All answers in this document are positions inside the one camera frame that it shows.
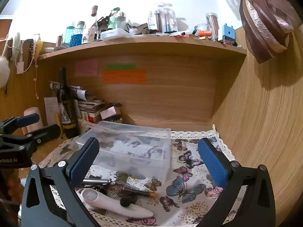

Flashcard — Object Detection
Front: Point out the pink tied curtain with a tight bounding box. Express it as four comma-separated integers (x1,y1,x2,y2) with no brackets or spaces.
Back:
211,0,303,64

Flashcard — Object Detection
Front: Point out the black round knob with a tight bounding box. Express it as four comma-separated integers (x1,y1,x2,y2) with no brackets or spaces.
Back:
119,197,132,208

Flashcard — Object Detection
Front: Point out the blue glass bottle with cork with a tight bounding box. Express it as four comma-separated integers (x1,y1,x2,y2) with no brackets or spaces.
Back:
71,21,86,46

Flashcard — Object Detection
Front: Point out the black lace ribbon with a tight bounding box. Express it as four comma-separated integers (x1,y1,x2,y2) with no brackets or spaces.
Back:
26,39,35,72

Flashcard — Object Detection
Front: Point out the clear plastic box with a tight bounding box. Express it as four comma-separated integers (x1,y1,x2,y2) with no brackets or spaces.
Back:
75,120,171,182

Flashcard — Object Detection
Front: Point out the butterfly print cloth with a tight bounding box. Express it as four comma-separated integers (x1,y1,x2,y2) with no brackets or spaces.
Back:
38,119,251,227

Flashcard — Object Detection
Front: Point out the green pump bottle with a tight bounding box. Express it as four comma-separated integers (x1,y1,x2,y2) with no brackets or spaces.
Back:
108,7,121,30

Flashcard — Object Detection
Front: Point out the green sticky note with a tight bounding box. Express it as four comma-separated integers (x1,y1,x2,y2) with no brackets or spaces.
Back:
105,63,136,70

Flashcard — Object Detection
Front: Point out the dark wine bottle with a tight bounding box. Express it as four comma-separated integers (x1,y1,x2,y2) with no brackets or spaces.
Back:
57,67,80,139

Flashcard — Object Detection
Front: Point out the white plastic box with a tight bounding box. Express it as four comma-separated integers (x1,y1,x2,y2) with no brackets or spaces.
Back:
101,28,132,40

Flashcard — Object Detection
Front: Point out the stack of books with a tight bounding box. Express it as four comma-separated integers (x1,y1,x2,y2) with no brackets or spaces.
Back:
77,97,123,124

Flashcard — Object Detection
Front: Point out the yellow stick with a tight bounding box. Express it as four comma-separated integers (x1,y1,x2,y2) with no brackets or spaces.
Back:
55,113,63,135

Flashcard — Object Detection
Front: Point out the blue box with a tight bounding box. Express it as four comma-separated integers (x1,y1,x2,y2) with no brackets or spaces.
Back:
222,23,235,42

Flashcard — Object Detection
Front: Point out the pink card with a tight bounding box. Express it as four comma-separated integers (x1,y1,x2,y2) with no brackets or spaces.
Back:
101,106,121,120

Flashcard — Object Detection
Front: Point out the clear bottle with illustrated label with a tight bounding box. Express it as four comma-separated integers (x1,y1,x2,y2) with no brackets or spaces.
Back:
88,5,100,42

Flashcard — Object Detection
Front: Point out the rolled magazine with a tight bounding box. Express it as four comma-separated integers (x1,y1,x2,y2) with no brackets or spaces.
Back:
49,81,88,101

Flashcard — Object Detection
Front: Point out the pink sticky note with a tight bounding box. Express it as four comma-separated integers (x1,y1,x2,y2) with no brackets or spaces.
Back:
75,60,98,76

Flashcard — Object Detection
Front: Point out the orange sticky note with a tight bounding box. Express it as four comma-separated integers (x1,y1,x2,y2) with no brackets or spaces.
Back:
102,70,147,85

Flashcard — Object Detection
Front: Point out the clear tube with pink sticks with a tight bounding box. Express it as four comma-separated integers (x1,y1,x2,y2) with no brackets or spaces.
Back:
205,12,219,40

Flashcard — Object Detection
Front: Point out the yellow lace ribbon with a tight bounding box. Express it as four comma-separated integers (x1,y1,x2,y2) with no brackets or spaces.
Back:
34,34,44,59

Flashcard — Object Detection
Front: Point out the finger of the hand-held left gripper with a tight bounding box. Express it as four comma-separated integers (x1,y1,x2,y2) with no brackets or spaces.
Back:
0,113,40,135
22,124,61,152

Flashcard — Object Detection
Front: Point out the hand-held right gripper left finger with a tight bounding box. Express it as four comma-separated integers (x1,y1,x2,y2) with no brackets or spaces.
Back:
21,137,100,227

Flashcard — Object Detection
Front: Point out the teal tumbler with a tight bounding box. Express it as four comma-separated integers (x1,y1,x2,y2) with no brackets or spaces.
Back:
64,26,75,48

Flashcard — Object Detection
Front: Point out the beige cylinder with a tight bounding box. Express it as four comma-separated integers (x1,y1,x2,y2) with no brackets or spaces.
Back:
24,107,44,134

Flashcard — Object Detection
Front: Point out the white handwritten note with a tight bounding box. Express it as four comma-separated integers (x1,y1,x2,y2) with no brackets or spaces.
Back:
44,97,59,126

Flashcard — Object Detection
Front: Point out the glass jar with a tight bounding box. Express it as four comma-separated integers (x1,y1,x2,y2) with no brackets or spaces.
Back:
194,24,212,37

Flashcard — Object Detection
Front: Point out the chrome metal bar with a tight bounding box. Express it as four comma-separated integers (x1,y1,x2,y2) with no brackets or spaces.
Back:
82,179,116,186

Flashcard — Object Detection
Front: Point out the black brush with orange tip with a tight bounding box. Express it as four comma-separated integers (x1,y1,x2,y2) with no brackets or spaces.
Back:
111,183,158,198

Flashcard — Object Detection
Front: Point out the clear glass pump bottle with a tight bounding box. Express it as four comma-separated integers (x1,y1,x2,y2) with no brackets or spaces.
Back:
116,12,127,30

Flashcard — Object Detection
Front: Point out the wooden shelf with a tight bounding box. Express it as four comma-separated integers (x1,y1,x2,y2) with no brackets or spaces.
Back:
38,34,248,61

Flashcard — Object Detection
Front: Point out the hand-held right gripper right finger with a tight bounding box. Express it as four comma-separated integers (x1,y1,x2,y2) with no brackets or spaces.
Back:
197,137,284,227

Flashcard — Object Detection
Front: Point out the white handheld magnifier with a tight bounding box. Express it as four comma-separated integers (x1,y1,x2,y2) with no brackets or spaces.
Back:
80,188,154,218

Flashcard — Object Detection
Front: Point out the white pompom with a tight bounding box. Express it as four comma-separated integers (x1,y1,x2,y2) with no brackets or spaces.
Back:
0,55,10,89

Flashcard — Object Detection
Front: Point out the clear brush case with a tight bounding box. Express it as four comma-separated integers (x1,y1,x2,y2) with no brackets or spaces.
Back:
148,3,178,33

